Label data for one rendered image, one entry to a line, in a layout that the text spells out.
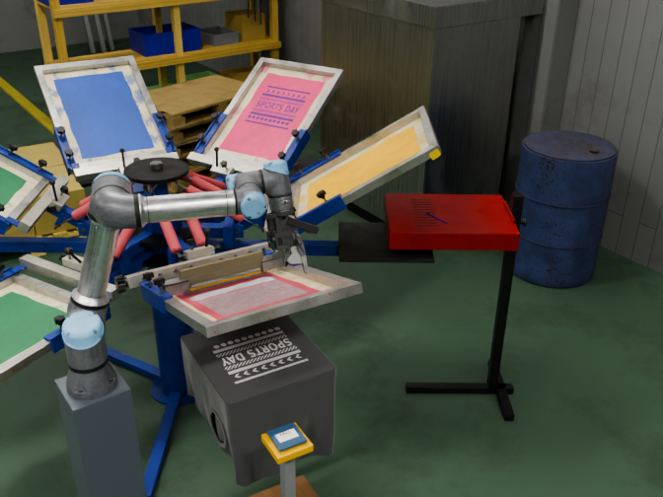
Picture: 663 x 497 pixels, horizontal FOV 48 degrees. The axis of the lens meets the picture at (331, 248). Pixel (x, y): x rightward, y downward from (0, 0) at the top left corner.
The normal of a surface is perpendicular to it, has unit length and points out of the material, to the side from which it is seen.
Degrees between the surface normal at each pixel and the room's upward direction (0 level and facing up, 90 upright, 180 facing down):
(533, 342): 0
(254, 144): 32
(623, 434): 0
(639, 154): 90
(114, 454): 90
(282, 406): 92
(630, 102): 90
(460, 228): 0
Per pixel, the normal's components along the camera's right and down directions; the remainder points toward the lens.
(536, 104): -0.82, 0.26
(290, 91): -0.26, -0.54
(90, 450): 0.58, 0.39
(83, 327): 0.04, -0.82
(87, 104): 0.27, -0.54
